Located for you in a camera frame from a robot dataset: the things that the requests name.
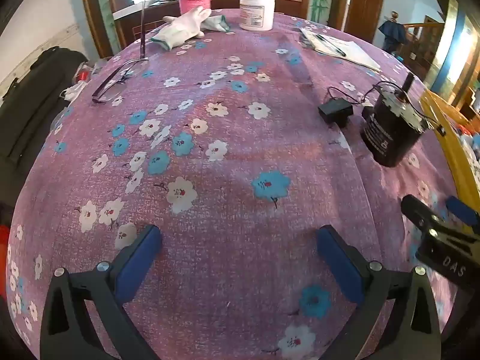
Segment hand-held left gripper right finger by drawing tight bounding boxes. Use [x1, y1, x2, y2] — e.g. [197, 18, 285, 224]
[316, 225, 441, 360]

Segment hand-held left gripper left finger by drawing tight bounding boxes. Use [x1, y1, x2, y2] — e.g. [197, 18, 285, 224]
[39, 225, 164, 360]

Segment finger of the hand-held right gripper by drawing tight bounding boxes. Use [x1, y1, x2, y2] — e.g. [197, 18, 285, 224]
[445, 196, 480, 230]
[400, 194, 451, 241]

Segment yellow rimmed cardboard tray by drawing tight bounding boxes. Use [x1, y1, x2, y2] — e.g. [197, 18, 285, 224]
[420, 89, 480, 211]

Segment black cylindrical motor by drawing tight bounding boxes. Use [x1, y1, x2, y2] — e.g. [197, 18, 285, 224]
[360, 73, 428, 167]

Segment red box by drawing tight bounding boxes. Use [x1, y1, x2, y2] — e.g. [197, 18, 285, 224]
[0, 225, 9, 297]

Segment purple floral tablecloth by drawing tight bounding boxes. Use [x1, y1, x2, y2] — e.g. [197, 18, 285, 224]
[7, 7, 469, 360]

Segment wooden stair railing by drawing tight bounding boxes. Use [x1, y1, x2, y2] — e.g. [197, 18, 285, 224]
[403, 15, 447, 79]

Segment white paper notepad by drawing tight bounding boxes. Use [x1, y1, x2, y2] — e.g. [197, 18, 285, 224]
[299, 27, 382, 73]

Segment person in dark coat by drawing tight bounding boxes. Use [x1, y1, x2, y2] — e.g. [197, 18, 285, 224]
[378, 11, 409, 53]

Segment white crumpled cloth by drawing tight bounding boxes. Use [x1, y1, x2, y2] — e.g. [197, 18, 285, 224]
[62, 82, 89, 102]

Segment black pen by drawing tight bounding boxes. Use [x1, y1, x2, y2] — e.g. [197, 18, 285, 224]
[315, 33, 346, 57]

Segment black fabric bag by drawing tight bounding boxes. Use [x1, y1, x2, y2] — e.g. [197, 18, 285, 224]
[0, 47, 89, 196]

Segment brown wooden door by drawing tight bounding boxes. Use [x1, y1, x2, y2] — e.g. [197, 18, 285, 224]
[350, 0, 387, 44]

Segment white work glove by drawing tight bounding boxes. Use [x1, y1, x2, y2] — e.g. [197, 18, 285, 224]
[150, 7, 212, 50]

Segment white plastic jar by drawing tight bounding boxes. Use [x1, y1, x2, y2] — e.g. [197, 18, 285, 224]
[239, 0, 275, 32]

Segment small black adapter with cable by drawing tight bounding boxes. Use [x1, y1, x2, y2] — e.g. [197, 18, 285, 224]
[318, 86, 376, 126]

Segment dark frame eyeglasses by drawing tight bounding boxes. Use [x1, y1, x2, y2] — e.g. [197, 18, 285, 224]
[92, 0, 151, 104]

